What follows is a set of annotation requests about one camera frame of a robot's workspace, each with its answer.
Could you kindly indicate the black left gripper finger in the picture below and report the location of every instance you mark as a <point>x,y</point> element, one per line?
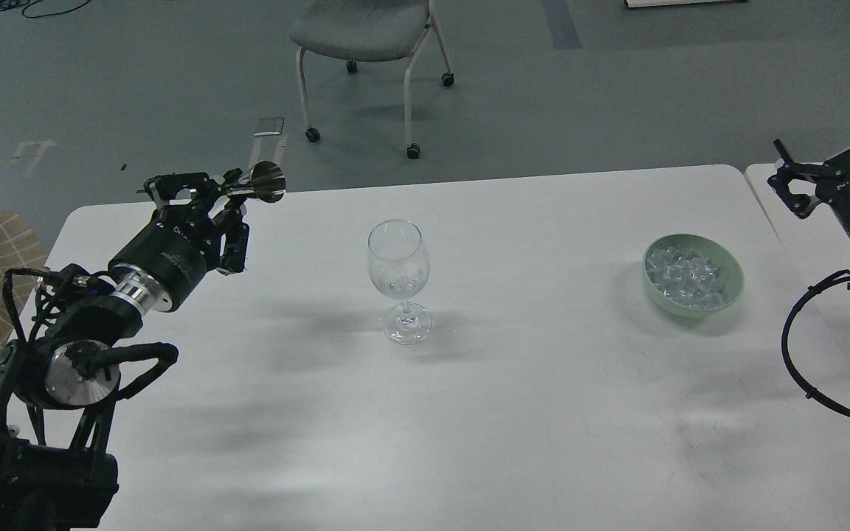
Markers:
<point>230,236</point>
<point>204,192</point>

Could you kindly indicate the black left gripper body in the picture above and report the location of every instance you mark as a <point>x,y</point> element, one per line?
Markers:
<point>177,248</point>

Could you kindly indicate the steel cocktail jigger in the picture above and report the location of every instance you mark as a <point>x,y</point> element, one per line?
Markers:
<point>263,181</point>

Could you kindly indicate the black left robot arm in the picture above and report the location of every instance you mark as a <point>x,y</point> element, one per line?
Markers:
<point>64,372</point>

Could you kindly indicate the green bowl of ice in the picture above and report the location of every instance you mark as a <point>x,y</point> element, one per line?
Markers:
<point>691,276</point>

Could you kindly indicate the clear wine glass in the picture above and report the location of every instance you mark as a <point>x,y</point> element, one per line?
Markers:
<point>398,266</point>

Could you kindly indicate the metal floor plate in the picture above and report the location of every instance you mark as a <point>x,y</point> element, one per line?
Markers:
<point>269,126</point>

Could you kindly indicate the grey office chair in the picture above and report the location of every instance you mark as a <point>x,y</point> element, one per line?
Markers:
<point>368,32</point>

